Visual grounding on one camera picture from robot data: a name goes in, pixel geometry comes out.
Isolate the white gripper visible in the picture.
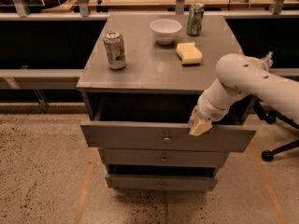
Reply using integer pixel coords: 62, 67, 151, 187
188, 91, 228, 136

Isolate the grey top drawer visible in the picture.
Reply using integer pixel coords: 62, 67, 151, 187
81, 93, 256, 152

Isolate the grey drawer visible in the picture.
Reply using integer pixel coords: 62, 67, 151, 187
98, 148, 228, 167
81, 93, 256, 152
106, 174, 218, 191

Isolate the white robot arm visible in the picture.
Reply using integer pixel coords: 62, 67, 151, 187
189, 53, 299, 136

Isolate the grey drawer cabinet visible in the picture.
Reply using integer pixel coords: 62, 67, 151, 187
77, 15, 255, 191

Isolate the grey middle drawer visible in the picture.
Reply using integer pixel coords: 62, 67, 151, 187
98, 148, 228, 167

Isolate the grey bottom drawer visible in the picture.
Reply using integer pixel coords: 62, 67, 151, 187
106, 174, 218, 191

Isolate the yellow sponge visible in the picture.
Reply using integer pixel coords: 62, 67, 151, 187
177, 42, 203, 65

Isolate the black office chair base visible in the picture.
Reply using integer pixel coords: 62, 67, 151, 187
252, 99, 299, 162

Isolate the white bowl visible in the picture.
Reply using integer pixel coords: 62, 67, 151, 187
149, 19, 182, 45

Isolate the white green soda can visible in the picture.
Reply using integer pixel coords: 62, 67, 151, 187
104, 31, 126, 70

